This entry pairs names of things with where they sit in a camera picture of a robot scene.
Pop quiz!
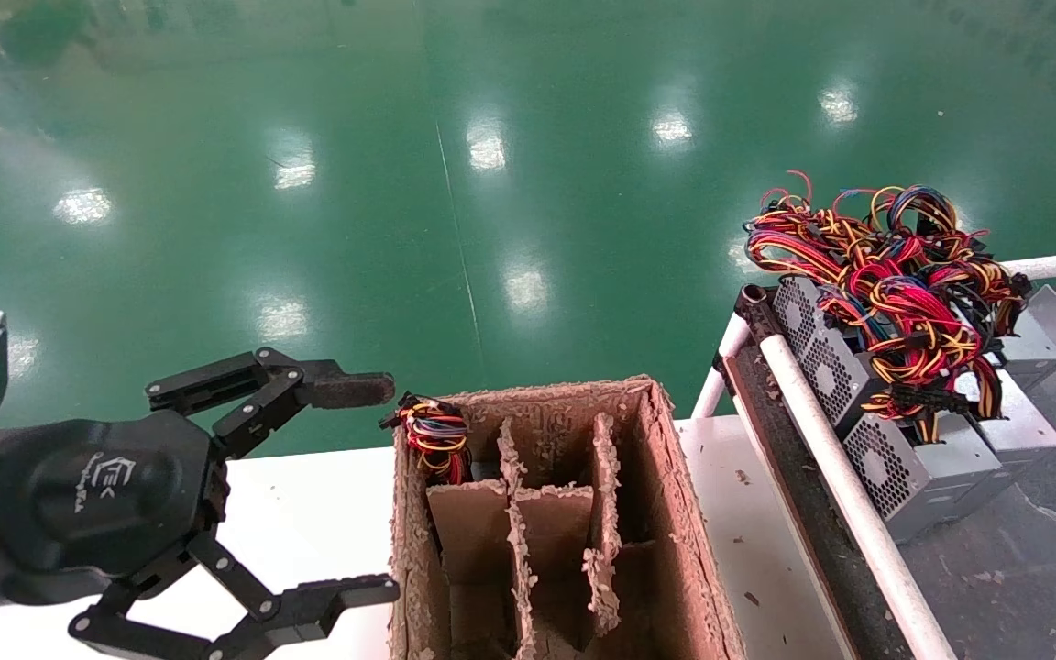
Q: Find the long cardboard divider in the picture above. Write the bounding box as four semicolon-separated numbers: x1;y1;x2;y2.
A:
495;417;540;660
586;412;626;639

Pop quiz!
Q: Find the grey power supply mesh grill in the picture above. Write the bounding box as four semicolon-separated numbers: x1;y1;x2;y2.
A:
842;411;1011;545
808;323;914;437
771;275;845;360

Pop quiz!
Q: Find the white rail pipe rusty end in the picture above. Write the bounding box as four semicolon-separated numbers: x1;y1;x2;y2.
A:
735;284;958;660

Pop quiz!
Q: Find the short white pipe leg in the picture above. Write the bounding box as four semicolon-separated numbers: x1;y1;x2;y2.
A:
691;312;754;419

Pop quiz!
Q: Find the brown cardboard box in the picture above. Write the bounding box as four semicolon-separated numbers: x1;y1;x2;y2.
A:
389;374;749;660

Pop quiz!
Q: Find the wire bundle left compartment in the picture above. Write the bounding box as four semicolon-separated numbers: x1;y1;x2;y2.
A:
379;392;473;485

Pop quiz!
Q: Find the tangled coloured wire pile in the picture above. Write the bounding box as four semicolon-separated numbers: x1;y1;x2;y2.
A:
743;170;1033;446

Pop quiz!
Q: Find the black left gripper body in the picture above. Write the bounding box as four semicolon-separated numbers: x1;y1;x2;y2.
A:
0;410;228;606

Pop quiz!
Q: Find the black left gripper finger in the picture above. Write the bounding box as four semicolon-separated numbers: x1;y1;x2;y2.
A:
145;346;399;459
68;534;402;660

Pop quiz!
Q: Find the cross cardboard divider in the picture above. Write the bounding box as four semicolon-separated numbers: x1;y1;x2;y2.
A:
425;477;597;606

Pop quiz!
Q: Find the plain grey power supply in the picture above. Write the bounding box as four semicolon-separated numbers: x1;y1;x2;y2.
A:
995;307;1056;391
954;367;1056;478

